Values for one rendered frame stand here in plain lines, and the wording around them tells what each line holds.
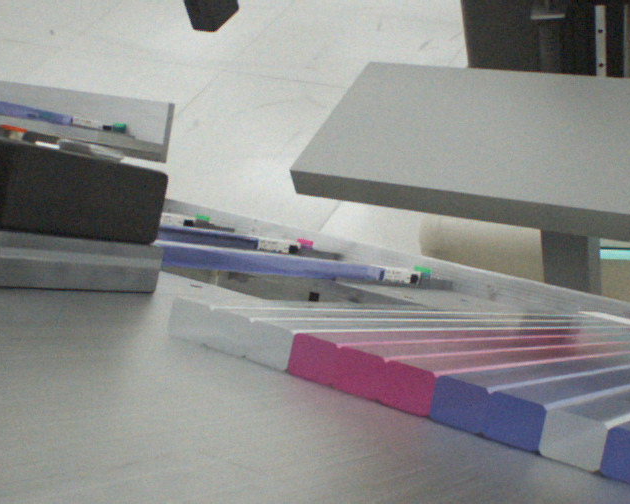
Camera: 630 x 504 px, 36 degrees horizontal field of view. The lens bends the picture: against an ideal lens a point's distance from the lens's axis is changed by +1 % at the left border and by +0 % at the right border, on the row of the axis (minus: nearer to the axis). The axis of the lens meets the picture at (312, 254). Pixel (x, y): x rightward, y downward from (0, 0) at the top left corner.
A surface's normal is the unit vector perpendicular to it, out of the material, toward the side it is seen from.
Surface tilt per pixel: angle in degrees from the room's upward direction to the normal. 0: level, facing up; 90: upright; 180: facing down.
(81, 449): 45
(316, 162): 0
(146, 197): 90
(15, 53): 0
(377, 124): 0
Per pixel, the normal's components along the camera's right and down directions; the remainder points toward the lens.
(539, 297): -0.51, -0.06
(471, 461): 0.21, -0.98
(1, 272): 0.84, 0.20
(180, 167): -0.22, -0.73
